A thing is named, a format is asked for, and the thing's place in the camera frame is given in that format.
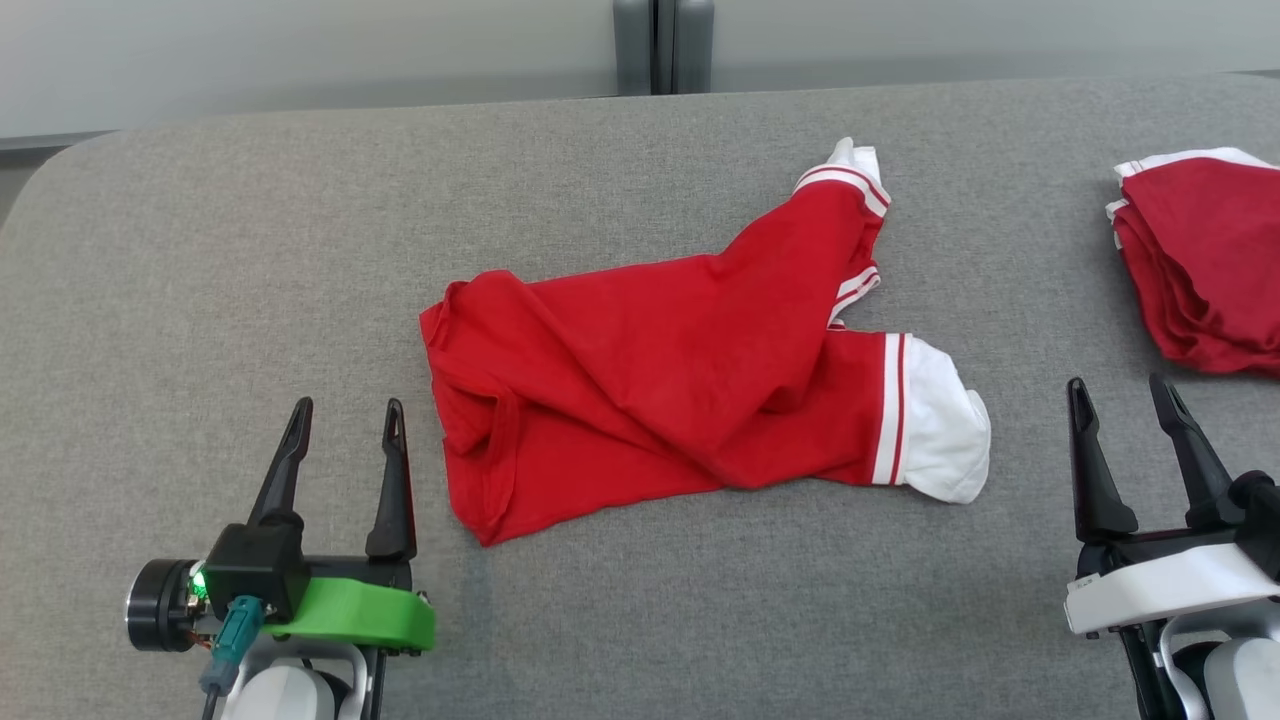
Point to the red Bulls basketball jersey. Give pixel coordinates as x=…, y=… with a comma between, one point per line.
x=650, y=380

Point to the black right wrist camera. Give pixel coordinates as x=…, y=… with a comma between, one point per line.
x=1262, y=520

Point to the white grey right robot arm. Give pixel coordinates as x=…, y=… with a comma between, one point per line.
x=1240, y=670

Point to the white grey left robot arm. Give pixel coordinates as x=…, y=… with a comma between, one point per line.
x=290, y=690

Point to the grey metal door frame post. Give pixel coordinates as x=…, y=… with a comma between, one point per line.
x=635, y=45

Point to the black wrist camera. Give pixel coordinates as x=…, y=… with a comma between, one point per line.
x=255, y=570
x=1262, y=520

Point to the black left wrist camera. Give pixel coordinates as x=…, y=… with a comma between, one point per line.
x=255, y=570

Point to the stack of red jerseys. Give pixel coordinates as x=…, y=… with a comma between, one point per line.
x=1210, y=260

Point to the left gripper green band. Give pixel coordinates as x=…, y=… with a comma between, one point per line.
x=360, y=615

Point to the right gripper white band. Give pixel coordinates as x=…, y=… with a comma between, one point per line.
x=1160, y=590

